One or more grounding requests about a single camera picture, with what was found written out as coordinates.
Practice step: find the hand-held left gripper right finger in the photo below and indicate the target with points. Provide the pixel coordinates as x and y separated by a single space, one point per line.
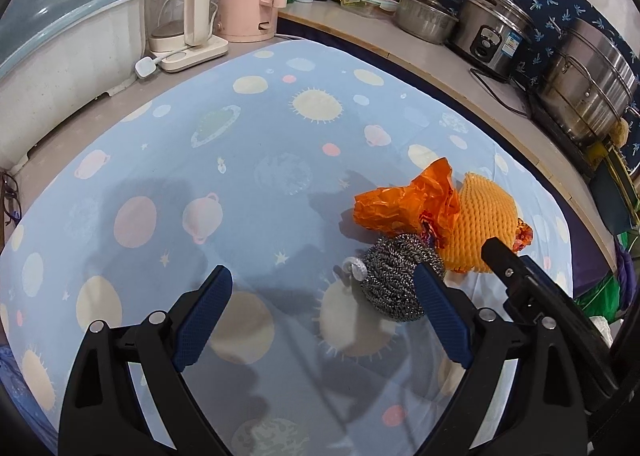
442 316

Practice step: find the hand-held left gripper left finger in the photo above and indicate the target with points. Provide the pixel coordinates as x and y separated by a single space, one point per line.
202 321

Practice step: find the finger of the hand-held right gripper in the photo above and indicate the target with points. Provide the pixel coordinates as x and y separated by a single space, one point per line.
500 256

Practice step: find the orange plastic wrapper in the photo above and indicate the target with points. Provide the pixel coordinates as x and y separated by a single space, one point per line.
522 236
400 201

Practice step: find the orange foam fruit net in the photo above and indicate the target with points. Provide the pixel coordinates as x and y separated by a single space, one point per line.
480 226

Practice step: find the steel wool scourer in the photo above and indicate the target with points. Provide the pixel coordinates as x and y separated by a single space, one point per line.
395 271

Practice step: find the green plastic bag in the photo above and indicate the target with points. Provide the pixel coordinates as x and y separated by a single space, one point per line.
607 293

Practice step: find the purple towel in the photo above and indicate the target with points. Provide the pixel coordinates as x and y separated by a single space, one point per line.
625 266

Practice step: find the large teal plastic basin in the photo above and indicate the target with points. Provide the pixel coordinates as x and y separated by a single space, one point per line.
615 201

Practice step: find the black induction cooker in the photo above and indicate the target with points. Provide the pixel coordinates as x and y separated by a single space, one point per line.
560 136

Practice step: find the teal basin with yellow rim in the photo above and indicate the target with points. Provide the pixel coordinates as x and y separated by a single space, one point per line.
607 156

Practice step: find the brown loofah sponge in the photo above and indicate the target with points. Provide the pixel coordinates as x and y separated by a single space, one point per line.
621 132

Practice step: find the blue planet print tablecloth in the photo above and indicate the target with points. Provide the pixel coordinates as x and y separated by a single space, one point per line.
200 136

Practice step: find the large steel steamer pot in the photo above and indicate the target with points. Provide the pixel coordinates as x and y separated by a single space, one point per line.
585 81

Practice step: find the steel rice cooker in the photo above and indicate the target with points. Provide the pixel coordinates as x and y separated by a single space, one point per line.
495 36

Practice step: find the black eyeglasses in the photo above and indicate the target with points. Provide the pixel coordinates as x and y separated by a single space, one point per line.
11 196

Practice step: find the small steel pot glass lid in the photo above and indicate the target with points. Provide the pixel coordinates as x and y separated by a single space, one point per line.
425 18

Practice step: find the white power plug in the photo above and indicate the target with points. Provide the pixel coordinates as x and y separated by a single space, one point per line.
146 67

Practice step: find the clear food container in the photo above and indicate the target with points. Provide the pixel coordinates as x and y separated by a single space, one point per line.
370 3

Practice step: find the white glass electric kettle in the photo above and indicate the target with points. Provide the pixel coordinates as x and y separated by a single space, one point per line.
185 16

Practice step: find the white dish rack with lid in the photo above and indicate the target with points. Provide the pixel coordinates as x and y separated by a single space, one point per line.
65 46

